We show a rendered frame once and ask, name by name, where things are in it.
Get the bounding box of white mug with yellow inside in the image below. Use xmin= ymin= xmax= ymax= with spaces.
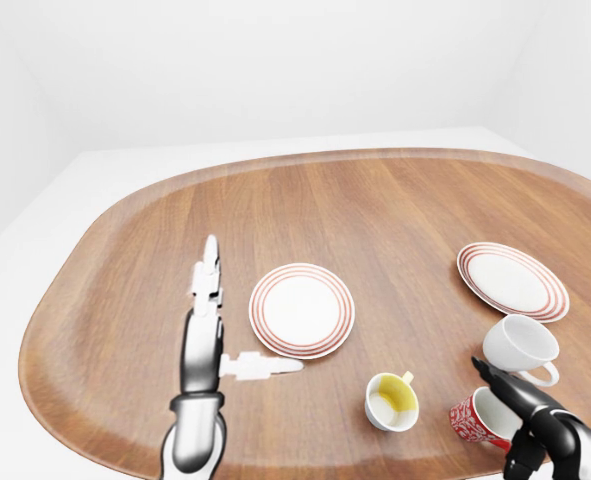
xmin=364 ymin=370 xmax=421 ymax=433

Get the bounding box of red patterned mug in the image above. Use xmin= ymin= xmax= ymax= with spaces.
xmin=448 ymin=385 xmax=525 ymax=455

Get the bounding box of plain white mug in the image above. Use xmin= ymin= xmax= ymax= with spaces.
xmin=482 ymin=314 xmax=561 ymax=388

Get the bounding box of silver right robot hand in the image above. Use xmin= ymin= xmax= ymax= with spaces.
xmin=470 ymin=355 xmax=584 ymax=480

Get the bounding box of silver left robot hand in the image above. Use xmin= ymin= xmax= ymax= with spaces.
xmin=179 ymin=234 xmax=305 ymax=396

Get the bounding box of red-ringed white plate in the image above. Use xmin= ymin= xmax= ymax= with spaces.
xmin=248 ymin=262 xmax=356 ymax=361
xmin=456 ymin=241 xmax=571 ymax=324

